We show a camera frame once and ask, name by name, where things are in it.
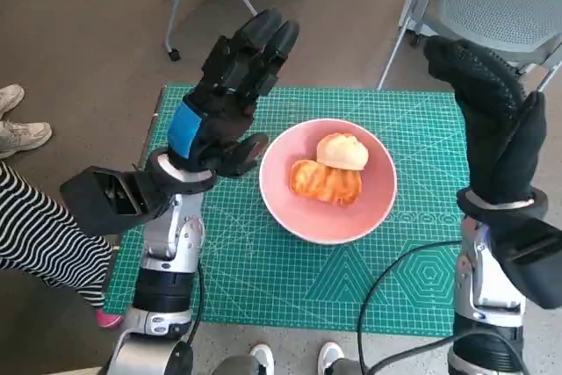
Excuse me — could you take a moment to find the person's grey leg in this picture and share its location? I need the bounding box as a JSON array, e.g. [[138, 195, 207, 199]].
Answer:
[[213, 355, 264, 375], [327, 357, 365, 375]]

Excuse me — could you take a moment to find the green cutting mat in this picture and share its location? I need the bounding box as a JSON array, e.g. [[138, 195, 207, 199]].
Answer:
[[103, 83, 466, 339]]

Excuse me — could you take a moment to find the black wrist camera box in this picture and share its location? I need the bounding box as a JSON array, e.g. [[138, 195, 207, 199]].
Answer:
[[59, 165, 170, 235], [491, 212, 562, 310]]

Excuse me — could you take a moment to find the person's white shoe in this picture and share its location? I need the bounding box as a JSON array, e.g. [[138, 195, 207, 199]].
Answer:
[[318, 341, 346, 375], [0, 83, 25, 118], [249, 343, 276, 375], [0, 121, 53, 160]]

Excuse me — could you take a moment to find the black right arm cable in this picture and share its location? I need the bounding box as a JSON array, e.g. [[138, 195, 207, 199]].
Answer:
[[368, 331, 526, 375], [357, 240, 462, 371]]

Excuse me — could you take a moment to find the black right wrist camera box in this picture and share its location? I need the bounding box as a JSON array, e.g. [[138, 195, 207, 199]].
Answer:
[[491, 212, 562, 310]]

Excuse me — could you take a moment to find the pink bowl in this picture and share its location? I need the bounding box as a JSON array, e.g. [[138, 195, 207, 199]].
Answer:
[[258, 118, 399, 245]]

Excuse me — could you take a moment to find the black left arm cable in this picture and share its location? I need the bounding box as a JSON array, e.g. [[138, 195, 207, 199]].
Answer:
[[175, 260, 205, 375]]

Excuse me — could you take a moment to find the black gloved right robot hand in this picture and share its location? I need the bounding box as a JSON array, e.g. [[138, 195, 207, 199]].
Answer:
[[423, 36, 548, 207]]

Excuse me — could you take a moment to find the person's striped leg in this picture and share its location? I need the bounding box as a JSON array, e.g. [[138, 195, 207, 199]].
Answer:
[[0, 159, 113, 310]]

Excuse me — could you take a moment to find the round toy bread bun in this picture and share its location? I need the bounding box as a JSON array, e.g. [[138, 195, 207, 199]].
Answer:
[[315, 132, 370, 172]]

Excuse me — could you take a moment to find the person's pink shoe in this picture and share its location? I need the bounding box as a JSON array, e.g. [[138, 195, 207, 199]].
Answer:
[[95, 307, 126, 328]]

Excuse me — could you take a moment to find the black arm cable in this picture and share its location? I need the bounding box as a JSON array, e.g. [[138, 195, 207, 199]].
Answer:
[[357, 240, 462, 371], [368, 331, 526, 375], [175, 260, 205, 375]]

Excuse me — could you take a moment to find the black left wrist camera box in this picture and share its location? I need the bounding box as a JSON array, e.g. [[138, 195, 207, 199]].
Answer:
[[59, 165, 170, 235]]

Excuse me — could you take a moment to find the long striped toy bread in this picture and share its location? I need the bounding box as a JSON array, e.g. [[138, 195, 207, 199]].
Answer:
[[288, 158, 364, 208]]

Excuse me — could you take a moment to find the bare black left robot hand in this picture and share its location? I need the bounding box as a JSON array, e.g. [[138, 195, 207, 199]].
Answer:
[[165, 8, 301, 179]]

